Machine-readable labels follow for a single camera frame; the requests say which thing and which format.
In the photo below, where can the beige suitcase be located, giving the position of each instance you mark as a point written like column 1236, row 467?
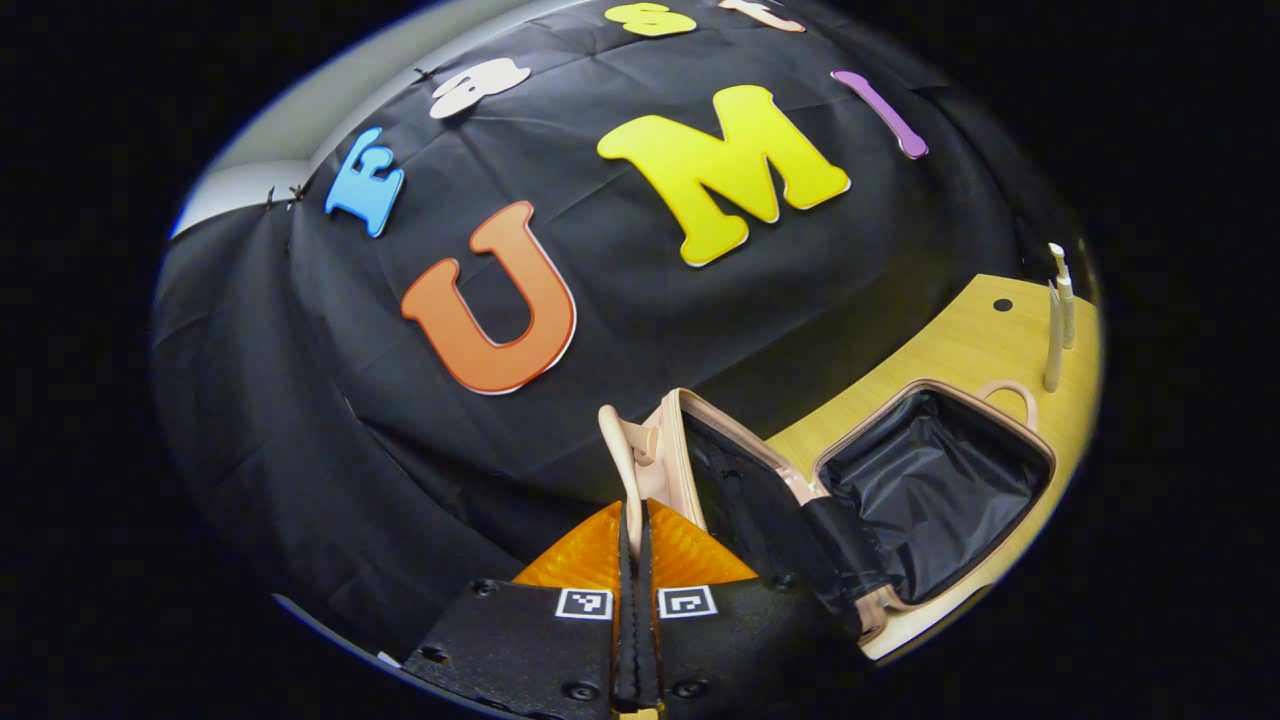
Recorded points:
column 930, row 480

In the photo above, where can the black backdrop cloth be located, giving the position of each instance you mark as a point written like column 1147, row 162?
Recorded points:
column 420, row 470

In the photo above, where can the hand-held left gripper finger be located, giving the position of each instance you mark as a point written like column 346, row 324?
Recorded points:
column 650, row 650
column 626, row 650

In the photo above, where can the white pump bottle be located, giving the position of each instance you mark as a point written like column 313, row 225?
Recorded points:
column 1066, row 300

